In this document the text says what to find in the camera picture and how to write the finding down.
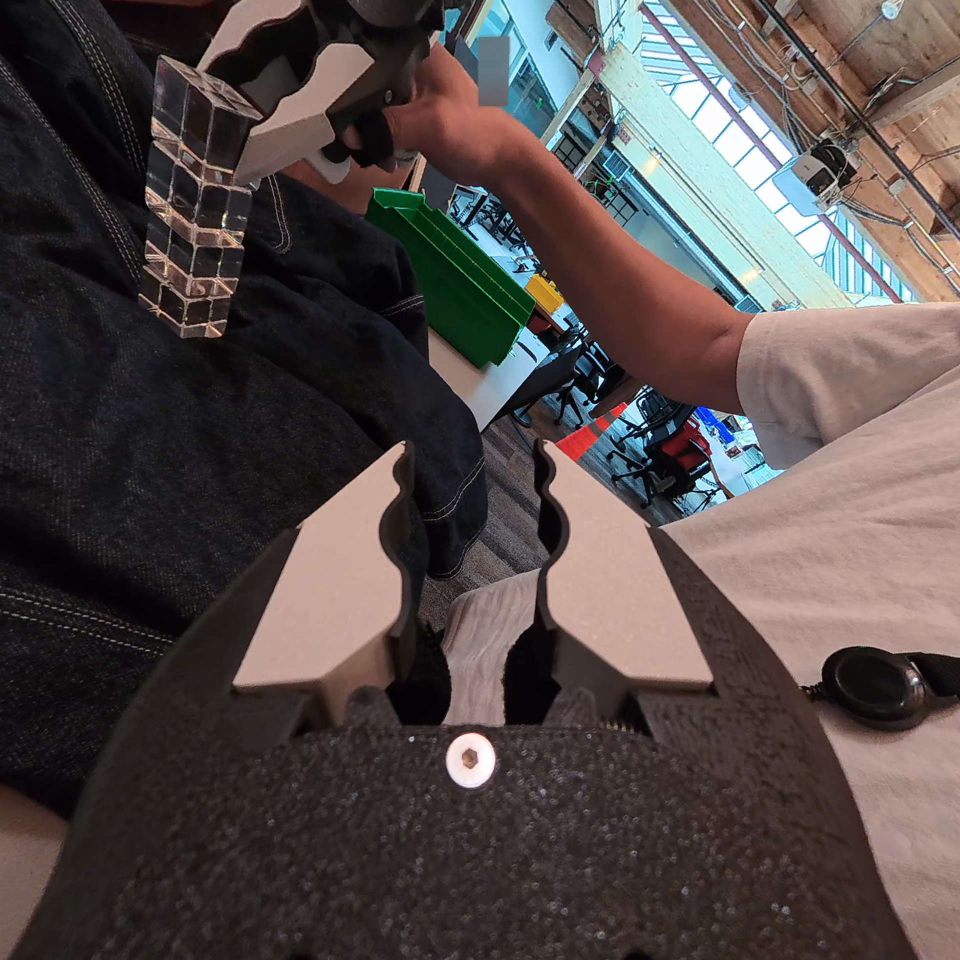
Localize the person's right forearm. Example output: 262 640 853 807
480 120 757 415

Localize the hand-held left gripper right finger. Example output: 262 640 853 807
532 439 715 719

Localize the black badge reel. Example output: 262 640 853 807
801 646 960 733

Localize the orange traffic cone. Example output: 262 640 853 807
555 402 630 463

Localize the person's white printed shirt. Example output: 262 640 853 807
441 300 960 960

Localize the green plastic bin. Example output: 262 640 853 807
364 187 538 369

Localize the red and black office chair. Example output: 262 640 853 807
609 403 727 513

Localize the person's right hand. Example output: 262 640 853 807
382 43 528 180

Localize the white ceiling projector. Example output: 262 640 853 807
771 138 861 216

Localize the stack of clear blocks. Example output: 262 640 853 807
137 56 265 340

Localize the dark denim cloth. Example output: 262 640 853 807
0 0 490 820

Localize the white desk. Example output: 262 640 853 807
426 326 545 435

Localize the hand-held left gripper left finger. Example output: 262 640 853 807
231 441 423 726

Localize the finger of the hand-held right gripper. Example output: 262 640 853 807
197 0 314 78
234 41 376 186

